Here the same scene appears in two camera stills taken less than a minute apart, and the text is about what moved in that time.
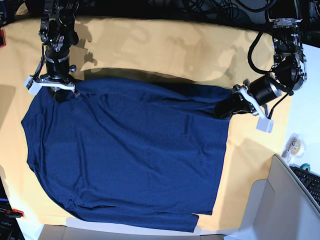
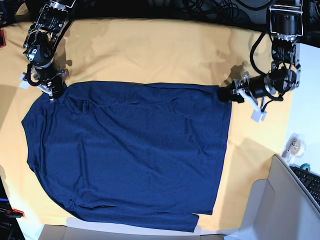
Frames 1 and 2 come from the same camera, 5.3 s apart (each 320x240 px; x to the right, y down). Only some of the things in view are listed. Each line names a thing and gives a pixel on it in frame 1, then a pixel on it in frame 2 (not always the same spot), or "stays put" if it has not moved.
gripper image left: (58, 75) to (41, 75)
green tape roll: (305, 165) stays put
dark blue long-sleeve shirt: (132, 152) stays put
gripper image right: (258, 93) to (255, 89)
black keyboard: (311, 180) stays put
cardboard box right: (279, 208) stays put
